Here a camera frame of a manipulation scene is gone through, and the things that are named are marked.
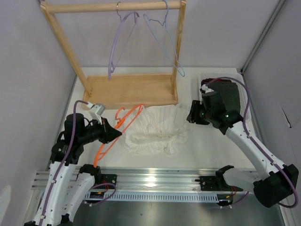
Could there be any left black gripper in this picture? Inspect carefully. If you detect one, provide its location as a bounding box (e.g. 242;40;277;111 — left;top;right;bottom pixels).
79;116;122;144

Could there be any orange plastic hanger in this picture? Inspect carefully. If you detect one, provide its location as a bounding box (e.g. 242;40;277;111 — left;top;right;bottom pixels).
93;104;145;168

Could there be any white pleated skirt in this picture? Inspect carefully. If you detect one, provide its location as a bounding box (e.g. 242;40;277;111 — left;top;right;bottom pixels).
119;105;192;156

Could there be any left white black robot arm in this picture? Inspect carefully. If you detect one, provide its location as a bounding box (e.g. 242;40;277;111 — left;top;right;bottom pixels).
25;113;122;226

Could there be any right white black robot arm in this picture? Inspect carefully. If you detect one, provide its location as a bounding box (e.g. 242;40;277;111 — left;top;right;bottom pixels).
187;90;299;208

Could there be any purple plastic hanger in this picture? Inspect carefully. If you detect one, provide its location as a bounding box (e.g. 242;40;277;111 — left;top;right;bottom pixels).
108;1;140;80

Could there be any dark dotted folded garment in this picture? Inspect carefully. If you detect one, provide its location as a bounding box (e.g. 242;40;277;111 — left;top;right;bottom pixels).
208;79;241;112

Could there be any wooden clothes rack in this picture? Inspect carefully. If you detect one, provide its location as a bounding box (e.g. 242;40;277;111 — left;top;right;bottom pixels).
40;0;187;109

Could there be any white plastic basket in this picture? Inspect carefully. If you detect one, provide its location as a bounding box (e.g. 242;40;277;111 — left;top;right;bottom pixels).
198;73;247;116

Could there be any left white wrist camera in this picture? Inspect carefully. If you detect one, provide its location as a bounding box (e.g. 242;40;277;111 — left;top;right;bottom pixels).
87;102;105;124

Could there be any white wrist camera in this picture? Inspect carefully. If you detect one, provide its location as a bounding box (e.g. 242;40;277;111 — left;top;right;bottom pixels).
200;84;214;94
87;102;105;124

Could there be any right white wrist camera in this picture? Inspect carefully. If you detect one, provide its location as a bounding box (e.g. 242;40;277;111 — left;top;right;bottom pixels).
200;84;214;94

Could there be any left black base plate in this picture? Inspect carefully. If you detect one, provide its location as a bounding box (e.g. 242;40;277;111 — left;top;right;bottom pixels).
95;174;117;190

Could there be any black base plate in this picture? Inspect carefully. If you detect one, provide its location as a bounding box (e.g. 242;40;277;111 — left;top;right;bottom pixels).
95;174;117;190
195;176;232;192

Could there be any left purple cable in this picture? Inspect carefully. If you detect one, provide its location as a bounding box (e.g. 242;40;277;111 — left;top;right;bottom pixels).
40;100;117;226

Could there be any purple cable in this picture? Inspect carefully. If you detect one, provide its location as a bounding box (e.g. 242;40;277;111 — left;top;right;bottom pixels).
40;100;117;226
204;77;297;209

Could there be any white slotted cable duct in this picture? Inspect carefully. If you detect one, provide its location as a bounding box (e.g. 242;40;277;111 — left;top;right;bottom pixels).
79;191;218;202

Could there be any aluminium mounting rail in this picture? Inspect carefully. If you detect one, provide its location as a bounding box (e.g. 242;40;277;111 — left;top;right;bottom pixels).
32;166;289;195

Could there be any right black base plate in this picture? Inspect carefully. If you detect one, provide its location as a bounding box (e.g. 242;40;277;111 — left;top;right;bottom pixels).
195;176;232;192

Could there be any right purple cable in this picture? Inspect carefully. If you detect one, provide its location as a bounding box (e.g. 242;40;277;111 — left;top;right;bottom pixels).
204;77;297;209

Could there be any blue wire hanger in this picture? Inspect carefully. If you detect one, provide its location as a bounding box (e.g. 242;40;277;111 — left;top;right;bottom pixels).
143;0;186;78

